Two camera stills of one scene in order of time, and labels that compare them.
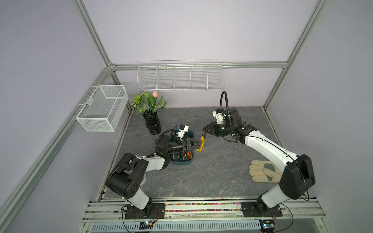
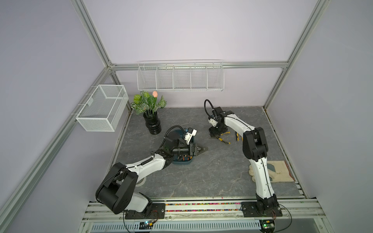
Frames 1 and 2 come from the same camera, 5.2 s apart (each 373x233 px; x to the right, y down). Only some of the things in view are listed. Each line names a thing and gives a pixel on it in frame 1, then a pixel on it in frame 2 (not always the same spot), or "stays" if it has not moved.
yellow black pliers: x=200 y=147 to x=220 y=139
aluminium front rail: x=108 y=210 stays
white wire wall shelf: x=181 y=75 stays
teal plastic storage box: x=182 y=157 stays
